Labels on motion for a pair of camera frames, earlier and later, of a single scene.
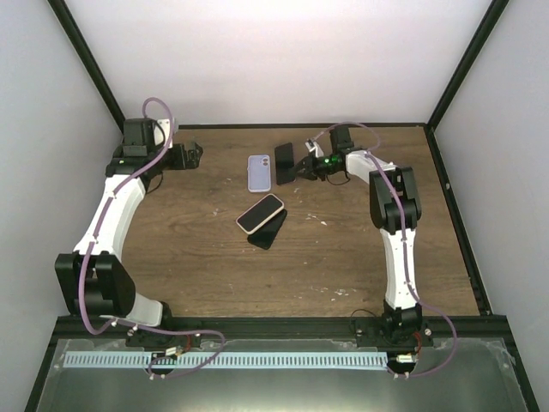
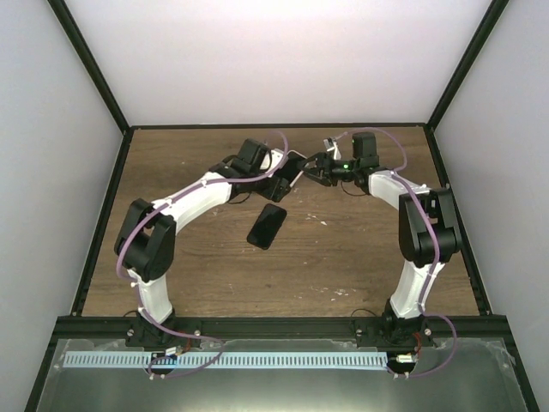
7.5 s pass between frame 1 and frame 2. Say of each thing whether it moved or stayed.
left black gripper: moved
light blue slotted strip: stayed
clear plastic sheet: stayed
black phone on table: stayed
